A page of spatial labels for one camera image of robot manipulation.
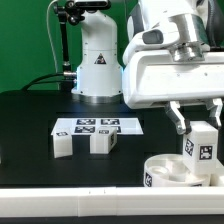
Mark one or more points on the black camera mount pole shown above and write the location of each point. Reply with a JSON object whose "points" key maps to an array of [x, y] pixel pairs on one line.
{"points": [[68, 13]]}

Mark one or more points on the white front fence rail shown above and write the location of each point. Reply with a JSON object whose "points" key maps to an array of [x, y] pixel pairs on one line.
{"points": [[110, 201]]}

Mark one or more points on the black mounted camera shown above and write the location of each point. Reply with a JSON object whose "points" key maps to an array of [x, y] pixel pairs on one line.
{"points": [[92, 4]]}

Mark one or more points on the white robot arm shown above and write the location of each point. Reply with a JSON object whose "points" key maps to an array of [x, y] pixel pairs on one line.
{"points": [[186, 28]]}

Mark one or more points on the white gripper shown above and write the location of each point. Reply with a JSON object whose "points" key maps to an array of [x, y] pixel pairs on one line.
{"points": [[152, 78]]}

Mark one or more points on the white marker sheet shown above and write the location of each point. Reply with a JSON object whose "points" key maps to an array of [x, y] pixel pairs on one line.
{"points": [[87, 126]]}

